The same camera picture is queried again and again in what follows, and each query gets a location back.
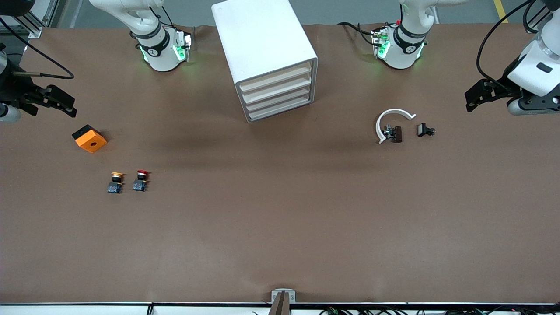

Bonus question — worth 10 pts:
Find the red cap push button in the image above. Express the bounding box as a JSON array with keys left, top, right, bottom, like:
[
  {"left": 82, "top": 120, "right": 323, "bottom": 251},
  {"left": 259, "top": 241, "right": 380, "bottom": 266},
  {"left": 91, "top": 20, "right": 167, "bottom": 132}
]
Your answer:
[{"left": 133, "top": 169, "right": 151, "bottom": 193}]

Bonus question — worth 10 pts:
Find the cream cabinet drawer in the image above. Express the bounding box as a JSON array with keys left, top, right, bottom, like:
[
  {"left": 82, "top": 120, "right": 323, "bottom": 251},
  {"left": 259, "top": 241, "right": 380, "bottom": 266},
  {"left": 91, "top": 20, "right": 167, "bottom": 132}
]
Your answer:
[
  {"left": 242, "top": 74, "right": 312, "bottom": 102},
  {"left": 245, "top": 85, "right": 312, "bottom": 111},
  {"left": 239, "top": 63, "right": 312, "bottom": 92},
  {"left": 248, "top": 95, "right": 314, "bottom": 121}
]

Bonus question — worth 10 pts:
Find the orange cap push button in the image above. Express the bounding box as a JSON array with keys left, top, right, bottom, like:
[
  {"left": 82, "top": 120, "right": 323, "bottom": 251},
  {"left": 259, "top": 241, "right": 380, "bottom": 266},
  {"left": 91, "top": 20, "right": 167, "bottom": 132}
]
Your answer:
[{"left": 107, "top": 172, "right": 126, "bottom": 194}]

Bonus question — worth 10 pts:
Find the white drawer cabinet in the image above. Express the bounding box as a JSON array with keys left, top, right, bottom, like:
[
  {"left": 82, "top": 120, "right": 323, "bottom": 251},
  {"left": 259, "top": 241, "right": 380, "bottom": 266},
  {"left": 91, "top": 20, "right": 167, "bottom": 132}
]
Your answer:
[{"left": 211, "top": 0, "right": 319, "bottom": 123}]

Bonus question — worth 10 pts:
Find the orange box with black base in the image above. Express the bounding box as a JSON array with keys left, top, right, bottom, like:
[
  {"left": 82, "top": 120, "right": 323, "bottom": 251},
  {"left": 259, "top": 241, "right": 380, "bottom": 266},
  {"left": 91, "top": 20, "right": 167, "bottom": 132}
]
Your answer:
[{"left": 72, "top": 124, "right": 108, "bottom": 154}]

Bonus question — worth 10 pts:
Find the brown paper table cover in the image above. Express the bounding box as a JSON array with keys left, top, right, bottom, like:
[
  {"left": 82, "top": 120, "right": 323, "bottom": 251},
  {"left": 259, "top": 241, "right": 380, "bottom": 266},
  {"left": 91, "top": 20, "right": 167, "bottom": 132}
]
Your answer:
[{"left": 0, "top": 23, "right": 560, "bottom": 305}]

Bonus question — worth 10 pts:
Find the aluminium frame profile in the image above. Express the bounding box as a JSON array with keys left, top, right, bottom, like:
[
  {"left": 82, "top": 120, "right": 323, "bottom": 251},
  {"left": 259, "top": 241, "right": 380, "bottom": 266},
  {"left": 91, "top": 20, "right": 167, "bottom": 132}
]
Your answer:
[
  {"left": 527, "top": 0, "right": 554, "bottom": 27},
  {"left": 0, "top": 0, "right": 60, "bottom": 39}
]

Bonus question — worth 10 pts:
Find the white curved plastic bracket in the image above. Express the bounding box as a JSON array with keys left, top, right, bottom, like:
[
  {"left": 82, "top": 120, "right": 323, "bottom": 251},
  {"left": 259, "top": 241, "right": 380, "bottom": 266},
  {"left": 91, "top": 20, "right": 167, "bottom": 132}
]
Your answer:
[{"left": 375, "top": 108, "right": 417, "bottom": 145}]

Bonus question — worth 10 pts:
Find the black base cable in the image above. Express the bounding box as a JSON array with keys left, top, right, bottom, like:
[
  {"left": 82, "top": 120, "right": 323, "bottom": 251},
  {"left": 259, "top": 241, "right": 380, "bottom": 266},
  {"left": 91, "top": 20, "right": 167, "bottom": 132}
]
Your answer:
[{"left": 338, "top": 21, "right": 378, "bottom": 46}]

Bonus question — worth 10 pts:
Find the white table edge rail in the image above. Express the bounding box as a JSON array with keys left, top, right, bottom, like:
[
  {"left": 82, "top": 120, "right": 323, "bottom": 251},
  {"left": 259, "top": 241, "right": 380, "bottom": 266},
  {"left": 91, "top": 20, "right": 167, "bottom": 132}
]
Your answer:
[{"left": 0, "top": 303, "right": 560, "bottom": 315}]

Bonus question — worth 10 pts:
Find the black cable bundle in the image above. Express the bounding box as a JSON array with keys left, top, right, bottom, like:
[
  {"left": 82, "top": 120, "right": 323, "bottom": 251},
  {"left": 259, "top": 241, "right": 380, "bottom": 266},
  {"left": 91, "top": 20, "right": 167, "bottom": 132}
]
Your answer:
[{"left": 319, "top": 306, "right": 560, "bottom": 315}]

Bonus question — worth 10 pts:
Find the grey front camera mount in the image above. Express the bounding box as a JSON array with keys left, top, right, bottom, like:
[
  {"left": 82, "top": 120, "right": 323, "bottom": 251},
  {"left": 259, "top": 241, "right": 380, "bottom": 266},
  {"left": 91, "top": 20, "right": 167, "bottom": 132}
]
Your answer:
[{"left": 269, "top": 289, "right": 296, "bottom": 315}]

